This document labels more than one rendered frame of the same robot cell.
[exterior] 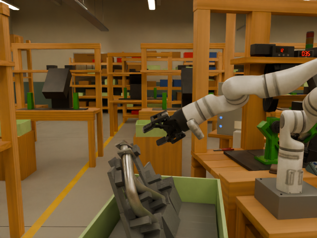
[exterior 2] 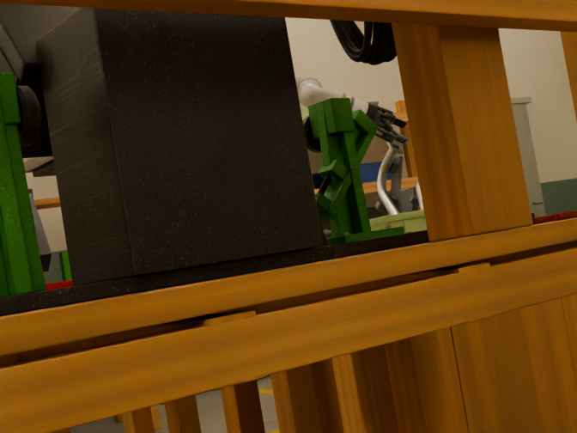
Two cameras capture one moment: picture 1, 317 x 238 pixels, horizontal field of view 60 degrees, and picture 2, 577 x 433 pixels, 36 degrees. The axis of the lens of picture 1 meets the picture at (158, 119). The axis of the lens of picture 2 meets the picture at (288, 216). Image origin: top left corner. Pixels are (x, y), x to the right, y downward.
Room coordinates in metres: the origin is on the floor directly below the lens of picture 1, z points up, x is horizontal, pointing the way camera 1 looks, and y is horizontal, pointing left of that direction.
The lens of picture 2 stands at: (3.03, -1.60, 0.89)
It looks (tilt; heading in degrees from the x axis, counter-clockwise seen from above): 3 degrees up; 151
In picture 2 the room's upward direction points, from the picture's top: 9 degrees counter-clockwise
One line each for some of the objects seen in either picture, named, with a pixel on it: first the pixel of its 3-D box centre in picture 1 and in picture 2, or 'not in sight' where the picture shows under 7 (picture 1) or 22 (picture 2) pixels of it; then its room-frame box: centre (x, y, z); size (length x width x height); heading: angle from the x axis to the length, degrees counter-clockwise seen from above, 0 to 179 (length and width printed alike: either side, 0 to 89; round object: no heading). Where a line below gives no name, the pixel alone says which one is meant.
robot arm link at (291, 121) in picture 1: (292, 131); not in sight; (1.09, -0.54, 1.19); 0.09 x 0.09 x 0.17; 83
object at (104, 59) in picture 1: (109, 85); not in sight; (11.18, 2.00, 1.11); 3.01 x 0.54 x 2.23; 90
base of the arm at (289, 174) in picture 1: (289, 169); not in sight; (1.09, -0.54, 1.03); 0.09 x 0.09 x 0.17; 9
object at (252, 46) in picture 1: (262, 49); not in sight; (1.92, -0.71, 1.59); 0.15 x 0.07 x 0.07; 99
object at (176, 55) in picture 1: (170, 87); not in sight; (8.76, -0.38, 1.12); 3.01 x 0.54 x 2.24; 90
